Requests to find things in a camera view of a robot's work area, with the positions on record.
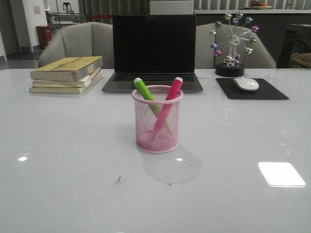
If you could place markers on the left grey armchair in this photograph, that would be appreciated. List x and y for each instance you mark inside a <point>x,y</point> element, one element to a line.
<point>85,39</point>

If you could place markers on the white computer mouse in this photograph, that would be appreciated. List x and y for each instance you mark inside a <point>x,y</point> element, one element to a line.
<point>246,84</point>

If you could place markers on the fruit bowl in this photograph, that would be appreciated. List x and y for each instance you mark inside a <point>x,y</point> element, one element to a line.
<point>258,5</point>

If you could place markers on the right grey armchair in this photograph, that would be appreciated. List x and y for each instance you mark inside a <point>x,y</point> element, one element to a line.
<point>210,51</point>

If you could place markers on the pink marker pen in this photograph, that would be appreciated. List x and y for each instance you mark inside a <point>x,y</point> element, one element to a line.
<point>161,119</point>

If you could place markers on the ferris wheel desk ornament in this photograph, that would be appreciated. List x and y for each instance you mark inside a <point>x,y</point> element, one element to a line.
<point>231,65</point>

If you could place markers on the bottom yellow book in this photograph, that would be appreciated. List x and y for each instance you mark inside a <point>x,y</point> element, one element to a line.
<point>57,90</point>

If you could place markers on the black mouse pad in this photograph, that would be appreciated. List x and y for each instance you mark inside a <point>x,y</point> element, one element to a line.
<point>265,91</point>

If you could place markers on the yellow book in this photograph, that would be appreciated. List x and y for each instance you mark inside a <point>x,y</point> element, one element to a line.
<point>57,90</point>
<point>68,69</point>

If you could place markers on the grey armchair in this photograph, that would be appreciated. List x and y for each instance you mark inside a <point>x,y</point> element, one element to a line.
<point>85,39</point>
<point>210,51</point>

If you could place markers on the pink mesh pen holder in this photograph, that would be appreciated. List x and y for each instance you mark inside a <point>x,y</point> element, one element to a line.
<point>145,120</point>

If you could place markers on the top yellow book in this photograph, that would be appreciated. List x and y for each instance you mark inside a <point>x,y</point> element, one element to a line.
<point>68,69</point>

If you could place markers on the middle cream book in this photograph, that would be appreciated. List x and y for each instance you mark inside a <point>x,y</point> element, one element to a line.
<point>83,82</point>

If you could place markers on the green marker pen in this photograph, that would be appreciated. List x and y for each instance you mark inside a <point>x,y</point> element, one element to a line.
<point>146,94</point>

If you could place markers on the grey open laptop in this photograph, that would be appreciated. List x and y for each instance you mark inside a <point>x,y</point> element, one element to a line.
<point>155,48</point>

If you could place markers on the red bin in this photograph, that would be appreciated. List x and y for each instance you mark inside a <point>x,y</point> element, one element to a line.
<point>44,35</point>

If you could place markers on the white box behind laptop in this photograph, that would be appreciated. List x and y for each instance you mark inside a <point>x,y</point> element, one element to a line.
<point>171,7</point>

